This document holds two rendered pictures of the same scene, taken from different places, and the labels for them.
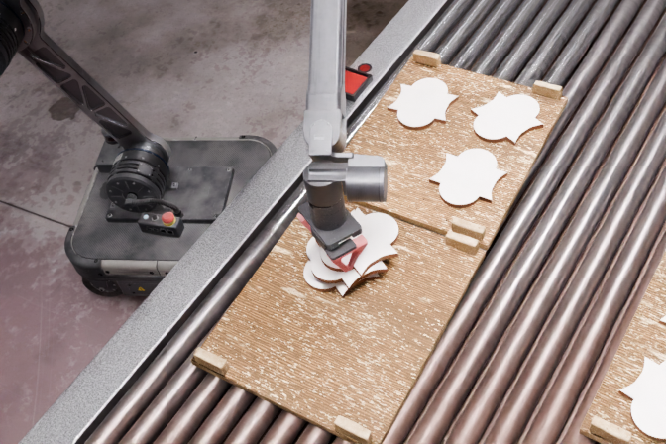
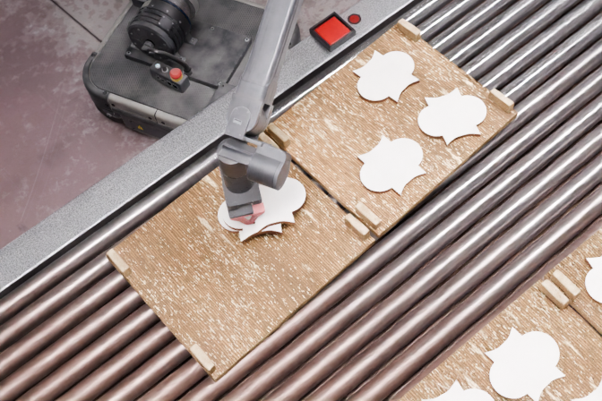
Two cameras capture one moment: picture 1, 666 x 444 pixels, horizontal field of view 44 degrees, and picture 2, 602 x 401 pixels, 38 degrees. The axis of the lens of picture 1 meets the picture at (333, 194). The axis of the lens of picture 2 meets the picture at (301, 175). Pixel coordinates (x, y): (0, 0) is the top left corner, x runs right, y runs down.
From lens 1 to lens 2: 53 cm
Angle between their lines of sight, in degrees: 15
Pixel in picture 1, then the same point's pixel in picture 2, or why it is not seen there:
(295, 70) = not seen: outside the picture
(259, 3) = not seen: outside the picture
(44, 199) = (86, 7)
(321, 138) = (238, 123)
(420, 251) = (322, 221)
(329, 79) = (262, 72)
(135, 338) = (72, 219)
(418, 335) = (288, 296)
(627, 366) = (440, 381)
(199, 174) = (219, 36)
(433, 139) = (380, 116)
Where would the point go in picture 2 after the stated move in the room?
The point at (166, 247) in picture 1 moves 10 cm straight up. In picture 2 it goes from (168, 98) to (162, 81)
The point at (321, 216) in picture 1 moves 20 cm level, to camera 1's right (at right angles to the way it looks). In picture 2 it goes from (227, 182) to (336, 194)
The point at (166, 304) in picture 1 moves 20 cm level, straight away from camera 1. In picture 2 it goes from (105, 197) to (98, 120)
